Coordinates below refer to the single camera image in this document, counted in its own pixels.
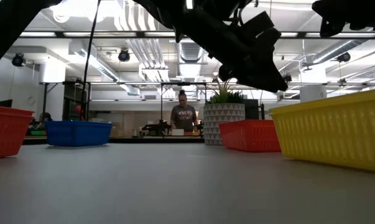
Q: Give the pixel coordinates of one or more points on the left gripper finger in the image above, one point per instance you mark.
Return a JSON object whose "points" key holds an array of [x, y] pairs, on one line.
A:
{"points": [[265, 74]]}

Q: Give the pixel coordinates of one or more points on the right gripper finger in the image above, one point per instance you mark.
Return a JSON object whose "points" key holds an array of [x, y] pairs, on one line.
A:
{"points": [[333, 9], [330, 28]]}

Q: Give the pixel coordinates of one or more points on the red plastic basket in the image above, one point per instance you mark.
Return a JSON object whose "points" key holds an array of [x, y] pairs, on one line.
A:
{"points": [[7, 133], [249, 135]]}

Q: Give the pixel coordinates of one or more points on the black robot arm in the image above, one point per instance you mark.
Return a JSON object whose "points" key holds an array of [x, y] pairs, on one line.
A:
{"points": [[156, 127]]}

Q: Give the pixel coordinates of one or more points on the black computer monitor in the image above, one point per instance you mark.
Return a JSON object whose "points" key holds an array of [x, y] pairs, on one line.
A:
{"points": [[252, 109]]}

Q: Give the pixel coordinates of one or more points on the spiky green potted plant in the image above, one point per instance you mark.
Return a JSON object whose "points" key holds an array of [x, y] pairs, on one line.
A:
{"points": [[223, 95]]}

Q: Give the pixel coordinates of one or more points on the triangle-patterned plant pot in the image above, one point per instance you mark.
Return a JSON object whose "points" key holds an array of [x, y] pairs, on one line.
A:
{"points": [[219, 124]]}

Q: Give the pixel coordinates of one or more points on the person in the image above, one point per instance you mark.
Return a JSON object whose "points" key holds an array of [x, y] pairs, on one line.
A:
{"points": [[183, 116], [45, 117]]}

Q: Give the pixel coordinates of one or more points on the yellow plastic basket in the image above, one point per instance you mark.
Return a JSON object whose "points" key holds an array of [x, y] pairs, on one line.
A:
{"points": [[333, 130]]}

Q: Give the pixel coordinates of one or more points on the small white box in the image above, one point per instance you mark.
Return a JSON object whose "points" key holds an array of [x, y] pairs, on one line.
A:
{"points": [[178, 132]]}

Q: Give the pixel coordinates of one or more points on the blue plastic basket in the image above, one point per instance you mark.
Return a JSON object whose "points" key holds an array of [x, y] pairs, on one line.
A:
{"points": [[78, 133]]}

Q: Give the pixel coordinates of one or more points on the ribbed silver ventilation duct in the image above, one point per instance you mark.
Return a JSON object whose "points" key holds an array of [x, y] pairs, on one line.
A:
{"points": [[190, 51]]}

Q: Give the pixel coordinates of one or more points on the black ceiling-mounted camera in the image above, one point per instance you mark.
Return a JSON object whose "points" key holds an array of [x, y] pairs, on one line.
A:
{"points": [[124, 56], [343, 57], [18, 59]]}

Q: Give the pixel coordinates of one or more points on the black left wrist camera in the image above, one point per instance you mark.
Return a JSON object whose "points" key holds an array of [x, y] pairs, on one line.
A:
{"points": [[260, 26]]}

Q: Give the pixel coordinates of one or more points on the black overhead frame beam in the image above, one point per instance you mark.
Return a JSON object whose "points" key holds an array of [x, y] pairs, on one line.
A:
{"points": [[140, 34]]}

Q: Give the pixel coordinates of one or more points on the black metal gantry frame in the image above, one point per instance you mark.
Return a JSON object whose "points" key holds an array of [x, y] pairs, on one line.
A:
{"points": [[44, 99]]}

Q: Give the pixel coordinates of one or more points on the round wall clock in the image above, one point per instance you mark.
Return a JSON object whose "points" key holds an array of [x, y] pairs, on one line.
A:
{"points": [[31, 100]]}

